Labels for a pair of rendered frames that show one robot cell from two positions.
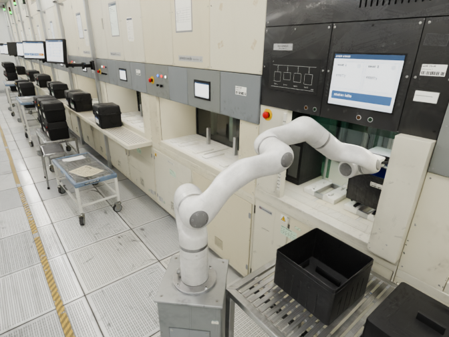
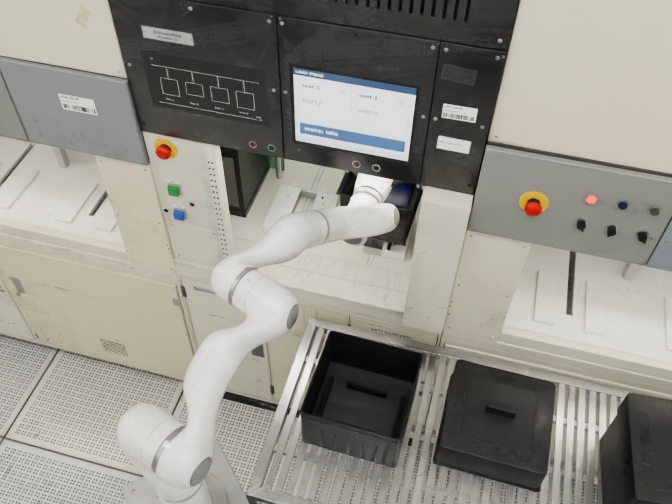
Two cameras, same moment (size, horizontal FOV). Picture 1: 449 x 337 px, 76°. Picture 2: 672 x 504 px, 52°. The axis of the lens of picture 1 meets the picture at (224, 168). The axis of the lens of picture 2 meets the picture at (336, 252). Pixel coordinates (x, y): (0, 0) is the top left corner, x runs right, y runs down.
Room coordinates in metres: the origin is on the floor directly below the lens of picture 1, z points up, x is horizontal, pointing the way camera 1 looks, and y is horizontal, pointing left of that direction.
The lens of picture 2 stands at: (0.21, 0.23, 2.59)
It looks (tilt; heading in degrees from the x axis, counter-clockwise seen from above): 49 degrees down; 323
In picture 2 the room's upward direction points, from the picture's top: 1 degrees clockwise
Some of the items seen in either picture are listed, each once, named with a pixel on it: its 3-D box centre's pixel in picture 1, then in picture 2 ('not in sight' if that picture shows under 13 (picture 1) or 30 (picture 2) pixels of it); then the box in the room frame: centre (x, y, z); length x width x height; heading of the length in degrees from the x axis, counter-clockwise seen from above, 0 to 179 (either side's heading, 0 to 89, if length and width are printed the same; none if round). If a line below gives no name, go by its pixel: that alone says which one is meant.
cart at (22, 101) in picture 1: (36, 119); not in sight; (5.35, 3.60, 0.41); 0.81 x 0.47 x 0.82; 40
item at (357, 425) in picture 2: (321, 271); (362, 397); (0.94, -0.41, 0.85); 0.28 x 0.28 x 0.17; 38
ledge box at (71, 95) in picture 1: (80, 101); not in sight; (4.37, 2.20, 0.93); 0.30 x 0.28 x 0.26; 42
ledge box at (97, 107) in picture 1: (107, 115); not in sight; (3.45, 1.44, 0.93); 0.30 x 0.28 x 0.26; 36
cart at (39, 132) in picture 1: (57, 146); not in sight; (4.28, 2.64, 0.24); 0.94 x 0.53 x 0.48; 39
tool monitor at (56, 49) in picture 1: (71, 55); not in sight; (3.74, 1.89, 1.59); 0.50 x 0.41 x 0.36; 129
